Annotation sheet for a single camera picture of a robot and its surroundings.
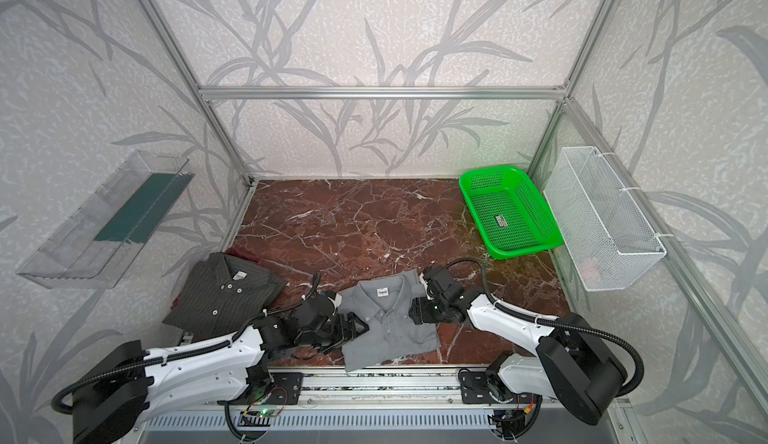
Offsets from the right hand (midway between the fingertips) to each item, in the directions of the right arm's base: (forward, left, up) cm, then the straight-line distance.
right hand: (417, 304), depth 86 cm
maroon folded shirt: (+17, +58, +2) cm, 60 cm away
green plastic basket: (+35, -36, -3) cm, 50 cm away
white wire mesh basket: (+2, -38, +33) cm, 51 cm away
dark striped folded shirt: (+1, +57, +4) cm, 57 cm away
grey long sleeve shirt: (-1, +10, +2) cm, 10 cm away
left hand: (-8, +15, +3) cm, 17 cm away
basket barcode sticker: (+32, -32, -2) cm, 45 cm away
